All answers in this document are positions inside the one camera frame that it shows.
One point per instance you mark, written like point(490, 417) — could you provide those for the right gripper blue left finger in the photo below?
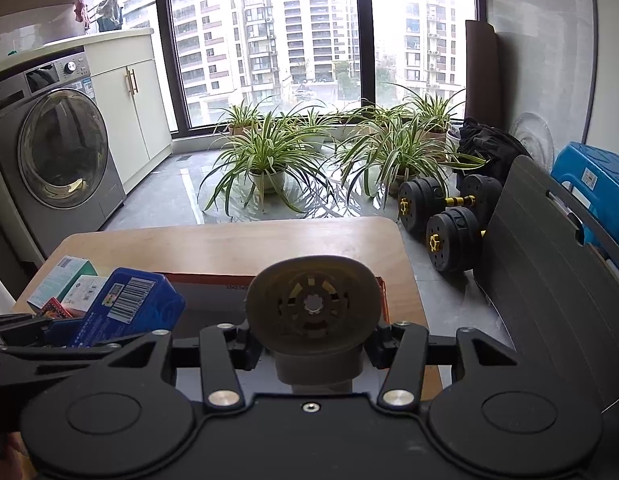
point(244, 349)

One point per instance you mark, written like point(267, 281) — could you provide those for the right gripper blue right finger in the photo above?
point(380, 346)

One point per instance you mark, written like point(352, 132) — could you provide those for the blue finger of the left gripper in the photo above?
point(28, 330)

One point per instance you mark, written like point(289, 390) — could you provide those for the colourful card box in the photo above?
point(54, 309)

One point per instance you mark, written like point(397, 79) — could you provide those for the white power adapter box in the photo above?
point(79, 298)

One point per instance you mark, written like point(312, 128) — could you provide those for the white oval plug-in socket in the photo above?
point(313, 314)

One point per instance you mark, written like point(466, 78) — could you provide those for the teal cardboard box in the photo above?
point(59, 280)

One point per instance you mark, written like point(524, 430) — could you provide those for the blue plastic case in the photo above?
point(131, 302)

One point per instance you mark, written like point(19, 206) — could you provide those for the orange grey cardboard tray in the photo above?
point(218, 300)

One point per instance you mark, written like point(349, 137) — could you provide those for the black dumbbell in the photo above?
point(420, 199)
point(455, 240)

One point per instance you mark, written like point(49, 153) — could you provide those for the grey washing machine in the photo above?
point(57, 173)

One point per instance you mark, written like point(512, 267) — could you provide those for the spider plant front right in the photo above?
point(387, 149)

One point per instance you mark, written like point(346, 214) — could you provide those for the spider plant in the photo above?
point(434, 114)
point(237, 118)
point(276, 163)
point(387, 149)

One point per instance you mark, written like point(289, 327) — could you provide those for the grey folding board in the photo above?
point(544, 263)

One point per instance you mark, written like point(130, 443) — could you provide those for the spider plant front left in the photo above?
point(276, 163)

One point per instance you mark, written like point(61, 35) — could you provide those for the black bag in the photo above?
point(498, 148)

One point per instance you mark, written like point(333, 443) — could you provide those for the spider plant back left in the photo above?
point(237, 118)

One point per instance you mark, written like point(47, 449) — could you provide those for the spider plant back right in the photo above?
point(434, 114)

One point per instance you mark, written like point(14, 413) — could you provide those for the white fan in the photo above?
point(533, 133)

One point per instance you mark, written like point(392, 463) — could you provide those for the blue plastic stool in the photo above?
point(594, 172)

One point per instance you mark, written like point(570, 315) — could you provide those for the brown rolled mat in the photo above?
point(484, 100)

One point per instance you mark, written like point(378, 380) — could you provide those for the cream cabinet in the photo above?
point(125, 81)

